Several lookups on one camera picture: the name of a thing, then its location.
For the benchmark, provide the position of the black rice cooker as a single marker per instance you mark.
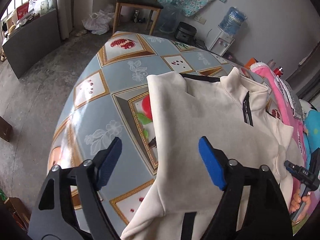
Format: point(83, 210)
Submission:
point(185, 33)

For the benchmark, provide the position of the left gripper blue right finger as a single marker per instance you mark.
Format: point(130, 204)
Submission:
point(229, 176)

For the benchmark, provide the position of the dark grey cabinet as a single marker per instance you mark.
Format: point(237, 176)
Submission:
point(32, 42)

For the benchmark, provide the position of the person's right hand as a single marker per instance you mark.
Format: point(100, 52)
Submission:
point(297, 201)

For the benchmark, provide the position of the blue water bottle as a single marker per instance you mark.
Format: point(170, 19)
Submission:
point(232, 21)

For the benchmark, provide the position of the red bottle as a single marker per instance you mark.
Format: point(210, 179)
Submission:
point(278, 71)

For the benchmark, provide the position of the white plastic bag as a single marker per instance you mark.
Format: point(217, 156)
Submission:
point(100, 22)

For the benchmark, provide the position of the blue striped pillow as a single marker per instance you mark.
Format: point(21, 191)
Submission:
point(312, 129)

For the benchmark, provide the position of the cream zip jacket black trim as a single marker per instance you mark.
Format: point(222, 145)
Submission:
point(195, 118)

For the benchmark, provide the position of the white water dispenser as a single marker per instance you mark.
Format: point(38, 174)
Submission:
point(217, 41)

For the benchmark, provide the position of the grey silver cushion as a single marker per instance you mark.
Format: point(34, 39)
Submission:
point(291, 99)

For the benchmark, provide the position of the brown cardboard box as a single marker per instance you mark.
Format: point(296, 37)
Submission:
point(5, 130)

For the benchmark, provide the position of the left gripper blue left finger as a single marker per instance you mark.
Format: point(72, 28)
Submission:
point(90, 177)

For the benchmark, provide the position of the grey curtain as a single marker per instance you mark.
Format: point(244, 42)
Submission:
point(64, 10)

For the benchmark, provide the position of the patterned blue table cover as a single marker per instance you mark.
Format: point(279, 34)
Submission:
point(111, 99)

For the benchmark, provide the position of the pink floral blanket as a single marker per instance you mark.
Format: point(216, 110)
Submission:
point(265, 71)

